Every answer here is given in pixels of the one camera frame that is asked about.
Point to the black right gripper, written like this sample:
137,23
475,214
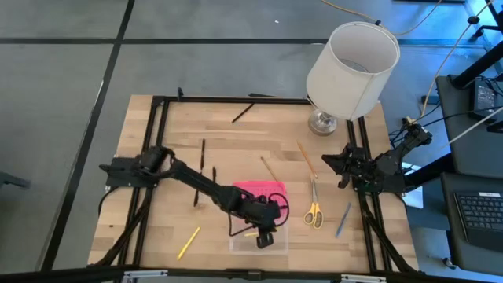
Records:
359,163

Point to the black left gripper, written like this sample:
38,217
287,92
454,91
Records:
259,214

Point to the yellow highlighter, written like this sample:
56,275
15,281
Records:
250,234

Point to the orange pencil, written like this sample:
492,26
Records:
307,159

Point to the blue pen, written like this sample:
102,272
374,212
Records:
343,220

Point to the yellow pen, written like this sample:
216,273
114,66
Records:
188,243

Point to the black pencil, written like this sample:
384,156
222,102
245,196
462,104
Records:
196,197
242,113
214,175
203,155

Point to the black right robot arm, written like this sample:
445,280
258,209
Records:
393,161

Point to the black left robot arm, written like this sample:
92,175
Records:
196,181

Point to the clear supply box pink lid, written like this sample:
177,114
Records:
259,188

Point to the brown wooden pencil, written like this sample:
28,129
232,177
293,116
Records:
269,169

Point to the white table lamp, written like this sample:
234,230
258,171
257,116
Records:
353,70

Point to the black desk surface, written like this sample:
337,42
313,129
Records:
452,236
452,118

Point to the black computer keyboard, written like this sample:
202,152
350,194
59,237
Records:
481,216

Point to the black power adapter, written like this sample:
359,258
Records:
484,98

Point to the black stand pole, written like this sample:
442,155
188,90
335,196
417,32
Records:
479,65

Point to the black table-level camera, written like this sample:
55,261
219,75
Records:
254,274

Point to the white frame bracket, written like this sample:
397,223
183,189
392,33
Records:
145,274
363,278

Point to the black aluminium table frame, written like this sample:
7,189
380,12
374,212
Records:
236,100

